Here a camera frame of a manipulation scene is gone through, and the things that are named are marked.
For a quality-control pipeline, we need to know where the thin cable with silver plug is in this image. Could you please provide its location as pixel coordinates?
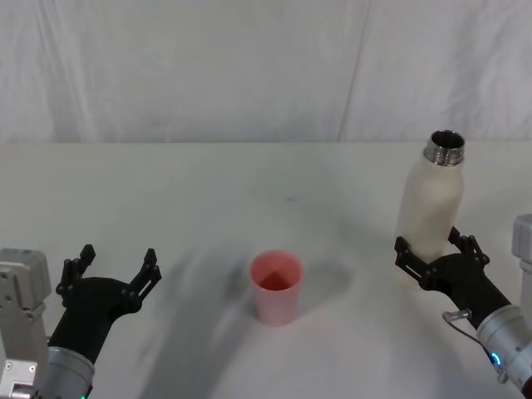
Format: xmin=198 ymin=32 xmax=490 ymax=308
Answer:
xmin=441 ymin=309 xmax=508 ymax=383

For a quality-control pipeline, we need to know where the white curtain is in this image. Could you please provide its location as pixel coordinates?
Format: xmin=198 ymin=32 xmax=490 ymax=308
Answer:
xmin=0 ymin=0 xmax=532 ymax=145

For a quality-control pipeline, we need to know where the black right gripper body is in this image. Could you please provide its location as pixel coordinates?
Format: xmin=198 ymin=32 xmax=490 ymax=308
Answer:
xmin=421 ymin=253 xmax=513 ymax=330

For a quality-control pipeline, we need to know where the pink cup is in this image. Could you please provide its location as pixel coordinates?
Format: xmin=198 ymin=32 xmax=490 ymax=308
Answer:
xmin=249 ymin=249 xmax=305 ymax=328

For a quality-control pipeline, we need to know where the white table cloth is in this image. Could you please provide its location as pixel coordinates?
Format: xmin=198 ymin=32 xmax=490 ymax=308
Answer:
xmin=0 ymin=140 xmax=532 ymax=399

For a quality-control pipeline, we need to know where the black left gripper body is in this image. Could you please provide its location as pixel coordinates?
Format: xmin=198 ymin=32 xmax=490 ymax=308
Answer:
xmin=47 ymin=276 xmax=143 ymax=364

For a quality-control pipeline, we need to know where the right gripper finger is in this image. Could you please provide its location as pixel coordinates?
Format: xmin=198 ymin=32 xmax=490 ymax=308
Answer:
xmin=446 ymin=225 xmax=491 ymax=269
xmin=393 ymin=235 xmax=434 ymax=290

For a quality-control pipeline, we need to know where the cream vacuum bottle steel neck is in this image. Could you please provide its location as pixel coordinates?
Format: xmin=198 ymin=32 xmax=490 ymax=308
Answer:
xmin=392 ymin=129 xmax=466 ymax=288

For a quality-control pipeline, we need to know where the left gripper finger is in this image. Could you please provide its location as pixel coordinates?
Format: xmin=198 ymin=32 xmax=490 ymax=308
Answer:
xmin=56 ymin=244 xmax=97 ymax=297
xmin=122 ymin=248 xmax=162 ymax=311

